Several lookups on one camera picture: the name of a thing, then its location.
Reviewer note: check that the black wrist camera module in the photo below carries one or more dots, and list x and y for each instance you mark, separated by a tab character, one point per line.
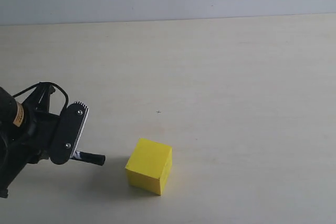
68	133

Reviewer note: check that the yellow cube block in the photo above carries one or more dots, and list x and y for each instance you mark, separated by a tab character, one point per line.
149	166

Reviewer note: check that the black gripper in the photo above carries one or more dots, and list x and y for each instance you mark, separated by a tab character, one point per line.
39	124

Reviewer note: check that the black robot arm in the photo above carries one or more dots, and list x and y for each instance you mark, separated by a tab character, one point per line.
13	157

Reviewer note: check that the black white whiteboard marker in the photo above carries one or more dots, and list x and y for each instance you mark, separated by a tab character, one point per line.
89	158

